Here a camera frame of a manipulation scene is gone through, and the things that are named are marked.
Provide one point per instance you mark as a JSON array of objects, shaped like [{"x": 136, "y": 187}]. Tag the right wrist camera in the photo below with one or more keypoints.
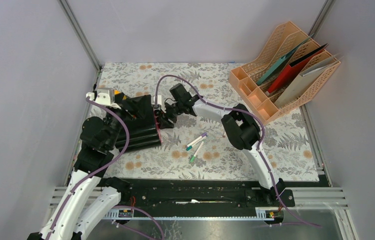
[{"x": 158, "y": 104}]

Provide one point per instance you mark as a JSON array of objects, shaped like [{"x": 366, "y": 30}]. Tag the green tip white pen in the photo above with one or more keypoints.
[{"x": 196, "y": 152}]

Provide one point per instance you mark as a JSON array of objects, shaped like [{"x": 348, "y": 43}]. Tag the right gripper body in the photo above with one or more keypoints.
[{"x": 173, "y": 111}]

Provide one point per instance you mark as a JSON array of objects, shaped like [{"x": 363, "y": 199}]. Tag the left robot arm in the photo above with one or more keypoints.
[{"x": 103, "y": 143}]

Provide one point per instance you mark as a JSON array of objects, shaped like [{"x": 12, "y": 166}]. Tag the purple tip pen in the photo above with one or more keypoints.
[{"x": 189, "y": 145}]

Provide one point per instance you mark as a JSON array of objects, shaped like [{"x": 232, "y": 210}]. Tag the pink drawer tray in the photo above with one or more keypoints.
[{"x": 156, "y": 118}]

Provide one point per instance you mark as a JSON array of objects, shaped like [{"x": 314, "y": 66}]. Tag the black pen holder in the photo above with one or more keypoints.
[{"x": 143, "y": 130}]

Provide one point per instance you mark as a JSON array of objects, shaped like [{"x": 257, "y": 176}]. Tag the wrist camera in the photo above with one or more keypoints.
[
  {"x": 158, "y": 104},
  {"x": 102, "y": 96}
]

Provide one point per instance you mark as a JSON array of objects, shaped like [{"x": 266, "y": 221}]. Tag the red notebook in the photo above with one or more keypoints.
[{"x": 293, "y": 69}]

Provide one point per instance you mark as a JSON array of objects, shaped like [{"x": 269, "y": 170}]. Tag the peach file organizer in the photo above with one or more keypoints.
[{"x": 243, "y": 78}]

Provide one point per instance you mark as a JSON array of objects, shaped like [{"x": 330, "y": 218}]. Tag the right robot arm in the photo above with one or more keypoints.
[{"x": 243, "y": 129}]

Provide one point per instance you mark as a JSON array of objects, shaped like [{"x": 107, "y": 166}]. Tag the floral table mat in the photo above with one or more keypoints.
[{"x": 286, "y": 141}]

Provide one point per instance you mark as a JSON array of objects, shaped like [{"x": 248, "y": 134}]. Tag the teal folder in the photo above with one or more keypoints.
[{"x": 286, "y": 51}]

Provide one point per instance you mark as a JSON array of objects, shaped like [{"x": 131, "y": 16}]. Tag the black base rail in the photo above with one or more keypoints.
[{"x": 196, "y": 198}]

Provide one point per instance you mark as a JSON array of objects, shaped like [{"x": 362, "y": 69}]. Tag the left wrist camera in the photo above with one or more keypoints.
[{"x": 102, "y": 96}]

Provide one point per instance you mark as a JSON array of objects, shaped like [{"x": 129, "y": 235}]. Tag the right aluminium frame post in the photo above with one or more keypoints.
[{"x": 321, "y": 17}]

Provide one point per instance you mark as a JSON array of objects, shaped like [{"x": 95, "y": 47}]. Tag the aluminium frame post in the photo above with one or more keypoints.
[
  {"x": 69, "y": 13},
  {"x": 321, "y": 17}
]

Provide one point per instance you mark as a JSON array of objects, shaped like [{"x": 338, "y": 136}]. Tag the left aluminium frame post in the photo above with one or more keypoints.
[{"x": 69, "y": 13}]

